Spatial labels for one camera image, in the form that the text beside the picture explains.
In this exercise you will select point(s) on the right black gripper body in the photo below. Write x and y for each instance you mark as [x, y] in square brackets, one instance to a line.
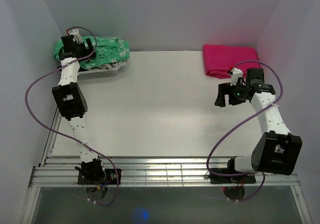
[236, 94]

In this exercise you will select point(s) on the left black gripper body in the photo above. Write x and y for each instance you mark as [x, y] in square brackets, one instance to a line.
[82, 48]

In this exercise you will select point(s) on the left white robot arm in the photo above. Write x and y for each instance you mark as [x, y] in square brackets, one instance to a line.
[72, 104]

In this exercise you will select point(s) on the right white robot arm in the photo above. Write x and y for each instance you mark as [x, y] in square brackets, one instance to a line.
[278, 149]

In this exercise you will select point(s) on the folded pink trousers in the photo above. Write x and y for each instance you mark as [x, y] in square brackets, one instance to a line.
[218, 59]

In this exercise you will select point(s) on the white plastic basket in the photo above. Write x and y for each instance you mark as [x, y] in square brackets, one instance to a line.
[95, 72]

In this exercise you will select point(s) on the black and white printed garment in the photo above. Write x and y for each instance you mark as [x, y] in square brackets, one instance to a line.
[113, 66]

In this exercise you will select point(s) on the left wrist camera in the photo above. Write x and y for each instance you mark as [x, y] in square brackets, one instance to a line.
[76, 37]

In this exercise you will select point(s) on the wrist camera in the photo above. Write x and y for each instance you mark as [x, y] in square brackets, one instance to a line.
[235, 74]
[76, 37]

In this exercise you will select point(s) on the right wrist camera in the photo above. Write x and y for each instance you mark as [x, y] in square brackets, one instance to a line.
[235, 74]

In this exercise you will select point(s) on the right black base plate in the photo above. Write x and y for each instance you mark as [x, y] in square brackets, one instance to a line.
[230, 179]

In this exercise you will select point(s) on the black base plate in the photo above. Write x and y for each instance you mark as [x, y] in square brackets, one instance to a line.
[108, 176]
[230, 179]

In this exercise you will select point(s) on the aluminium frame rails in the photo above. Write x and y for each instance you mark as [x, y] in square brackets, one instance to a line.
[170, 145]

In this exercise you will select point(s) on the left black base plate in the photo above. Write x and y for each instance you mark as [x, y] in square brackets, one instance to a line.
[108, 176]

